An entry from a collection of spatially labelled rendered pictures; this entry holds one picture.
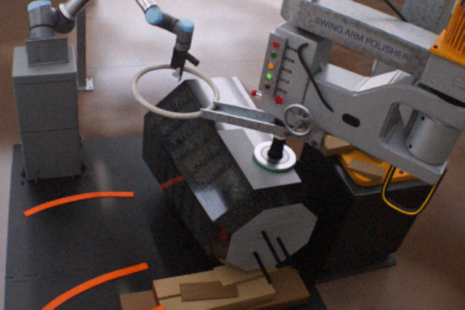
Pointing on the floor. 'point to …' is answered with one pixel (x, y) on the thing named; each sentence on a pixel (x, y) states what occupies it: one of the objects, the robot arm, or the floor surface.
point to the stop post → (81, 38)
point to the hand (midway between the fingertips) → (180, 78)
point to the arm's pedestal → (47, 116)
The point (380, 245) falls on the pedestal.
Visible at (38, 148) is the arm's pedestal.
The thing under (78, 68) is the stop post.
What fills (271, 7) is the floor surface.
